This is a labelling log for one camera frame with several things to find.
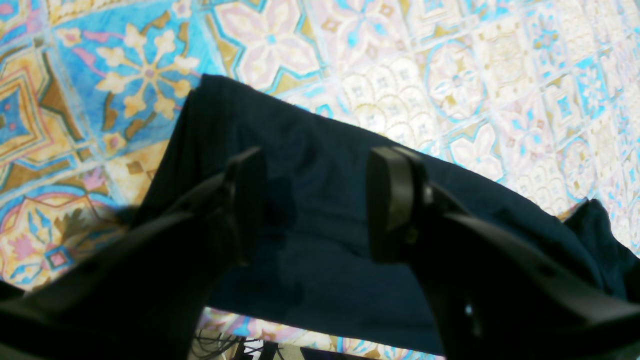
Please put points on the patterned tablecloth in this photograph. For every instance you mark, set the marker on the patterned tablecloth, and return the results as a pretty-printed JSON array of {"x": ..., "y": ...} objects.
[{"x": 541, "y": 96}]

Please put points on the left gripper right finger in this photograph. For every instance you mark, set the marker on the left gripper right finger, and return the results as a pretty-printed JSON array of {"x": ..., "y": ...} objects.
[{"x": 490, "y": 293}]

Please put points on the black T-shirt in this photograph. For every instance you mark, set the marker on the black T-shirt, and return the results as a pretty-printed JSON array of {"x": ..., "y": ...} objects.
[{"x": 311, "y": 265}]

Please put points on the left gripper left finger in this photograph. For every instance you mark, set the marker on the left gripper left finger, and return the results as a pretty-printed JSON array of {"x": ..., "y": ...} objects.
[{"x": 142, "y": 297}]

